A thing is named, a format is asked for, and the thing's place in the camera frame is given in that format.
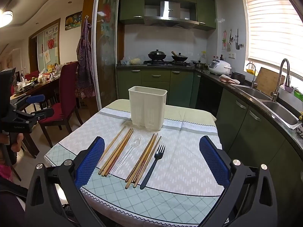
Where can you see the clear plastic spoon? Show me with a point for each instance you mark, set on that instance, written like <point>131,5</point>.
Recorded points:
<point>136,142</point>

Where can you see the dark cooking pot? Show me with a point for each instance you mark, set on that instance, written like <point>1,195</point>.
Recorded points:
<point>239,76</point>

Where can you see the purple faucet holder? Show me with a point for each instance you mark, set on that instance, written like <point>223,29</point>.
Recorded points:
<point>288,88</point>

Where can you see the round ceiling lamp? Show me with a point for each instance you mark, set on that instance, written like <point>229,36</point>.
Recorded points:
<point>4,18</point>

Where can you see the green sink item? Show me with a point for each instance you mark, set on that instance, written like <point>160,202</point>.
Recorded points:
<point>298,95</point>

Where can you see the white plastic utensil holder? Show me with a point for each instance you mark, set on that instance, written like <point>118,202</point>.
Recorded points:
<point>146,106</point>

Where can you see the yellowish food bag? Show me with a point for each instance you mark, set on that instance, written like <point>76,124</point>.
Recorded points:
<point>136,61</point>

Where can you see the patterned tablecloth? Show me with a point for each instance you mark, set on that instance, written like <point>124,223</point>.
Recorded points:
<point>184,151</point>

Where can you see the pink patterned garment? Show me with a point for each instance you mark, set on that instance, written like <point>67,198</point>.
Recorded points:
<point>6,170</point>

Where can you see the green base cabinets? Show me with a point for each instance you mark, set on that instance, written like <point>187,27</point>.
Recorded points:
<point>248,134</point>

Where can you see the yellow sink basket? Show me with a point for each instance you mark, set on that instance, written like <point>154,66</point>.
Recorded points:
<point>250,70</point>

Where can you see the dark wall poster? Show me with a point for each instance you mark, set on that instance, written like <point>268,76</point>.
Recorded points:
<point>73,20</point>

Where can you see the assorted packets and bags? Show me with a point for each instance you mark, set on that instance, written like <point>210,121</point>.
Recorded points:
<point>47,72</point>

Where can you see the cooking oil bottle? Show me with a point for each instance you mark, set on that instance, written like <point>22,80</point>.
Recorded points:
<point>202,57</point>

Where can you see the green upper cabinets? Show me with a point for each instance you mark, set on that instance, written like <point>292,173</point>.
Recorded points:
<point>131,4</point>

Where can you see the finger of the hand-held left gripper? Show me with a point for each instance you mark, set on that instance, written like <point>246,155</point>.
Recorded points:
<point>35,98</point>
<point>40,114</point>

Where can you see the red upholstered chair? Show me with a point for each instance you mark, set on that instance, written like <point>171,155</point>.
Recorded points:
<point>32,75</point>
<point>67,82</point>

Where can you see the hanging pink green tool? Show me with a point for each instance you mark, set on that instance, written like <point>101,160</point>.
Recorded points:
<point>224,41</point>

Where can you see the person's left hand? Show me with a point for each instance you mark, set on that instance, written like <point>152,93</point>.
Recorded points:
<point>17,141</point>

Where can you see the wooden cutting board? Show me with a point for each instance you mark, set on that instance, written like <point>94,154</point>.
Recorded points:
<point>267,81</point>

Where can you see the black plastic fork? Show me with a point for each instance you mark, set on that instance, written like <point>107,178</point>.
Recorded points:
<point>152,167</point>

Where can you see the checked hanging apron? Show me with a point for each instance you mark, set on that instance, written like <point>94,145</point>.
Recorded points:
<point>84,61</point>

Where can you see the small steel pot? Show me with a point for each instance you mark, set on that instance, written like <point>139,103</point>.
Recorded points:
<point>200,65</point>

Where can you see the small steel faucet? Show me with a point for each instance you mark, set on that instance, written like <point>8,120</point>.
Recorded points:
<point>253,80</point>

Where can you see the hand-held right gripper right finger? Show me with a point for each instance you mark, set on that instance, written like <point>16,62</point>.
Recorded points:
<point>213,160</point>

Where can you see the white wall socket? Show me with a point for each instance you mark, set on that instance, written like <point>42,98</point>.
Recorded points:
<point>233,56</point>

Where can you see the hanging spatula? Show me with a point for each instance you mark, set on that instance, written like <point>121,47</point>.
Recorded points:
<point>229,46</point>

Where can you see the white rice cooker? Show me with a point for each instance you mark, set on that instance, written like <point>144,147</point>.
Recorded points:
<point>219,68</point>

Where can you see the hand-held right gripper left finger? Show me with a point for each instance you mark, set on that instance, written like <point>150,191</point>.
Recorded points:
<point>91,163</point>

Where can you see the white window blind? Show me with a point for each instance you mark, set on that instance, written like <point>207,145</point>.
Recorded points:
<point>272,28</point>

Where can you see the black gas stove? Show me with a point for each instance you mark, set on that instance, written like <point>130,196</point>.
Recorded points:
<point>165,63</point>

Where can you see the black wok with lid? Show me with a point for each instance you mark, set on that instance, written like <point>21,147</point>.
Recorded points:
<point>180,58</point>
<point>157,55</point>

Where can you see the wooden dining table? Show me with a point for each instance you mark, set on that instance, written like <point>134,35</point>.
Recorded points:
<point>40,87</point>

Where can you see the door with paper posters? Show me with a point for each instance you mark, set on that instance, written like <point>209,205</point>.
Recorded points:
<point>51,42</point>

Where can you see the steel double sink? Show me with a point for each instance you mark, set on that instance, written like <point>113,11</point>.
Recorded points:
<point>281,113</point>

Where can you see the tall steel faucet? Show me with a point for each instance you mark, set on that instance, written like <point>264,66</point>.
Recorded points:
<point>277,85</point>

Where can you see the person's dark clothing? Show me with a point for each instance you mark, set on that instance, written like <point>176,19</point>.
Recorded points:
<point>9,201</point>

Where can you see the pink cloth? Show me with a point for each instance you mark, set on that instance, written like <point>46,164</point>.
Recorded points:
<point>228,79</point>

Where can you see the steel range hood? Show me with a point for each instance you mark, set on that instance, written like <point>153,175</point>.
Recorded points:
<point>169,9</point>

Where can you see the clear plastic bag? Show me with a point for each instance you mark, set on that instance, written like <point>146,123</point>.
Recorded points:
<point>125,61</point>

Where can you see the hanging dark turner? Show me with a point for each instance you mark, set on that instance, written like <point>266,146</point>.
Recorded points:
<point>237,45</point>

